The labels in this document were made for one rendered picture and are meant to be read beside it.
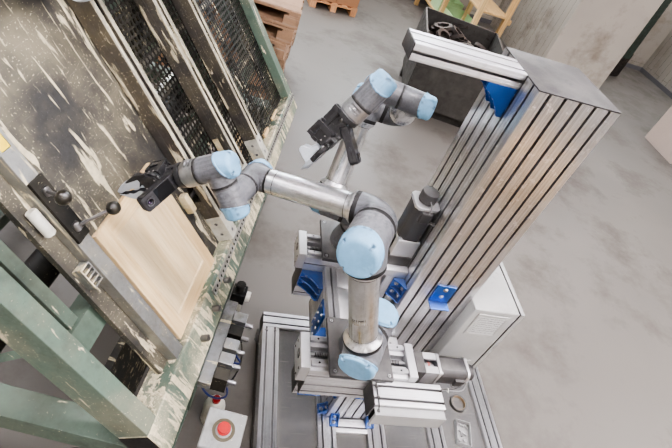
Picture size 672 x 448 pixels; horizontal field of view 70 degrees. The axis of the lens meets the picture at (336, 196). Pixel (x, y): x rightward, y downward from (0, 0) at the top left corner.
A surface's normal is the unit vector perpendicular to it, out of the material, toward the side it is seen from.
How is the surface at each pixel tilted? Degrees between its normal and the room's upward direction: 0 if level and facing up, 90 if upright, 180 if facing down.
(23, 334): 90
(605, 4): 90
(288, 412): 0
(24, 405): 0
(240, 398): 0
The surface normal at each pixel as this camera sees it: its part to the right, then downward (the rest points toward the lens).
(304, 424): 0.30, -0.72
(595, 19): 0.07, 0.67
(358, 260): -0.36, 0.40
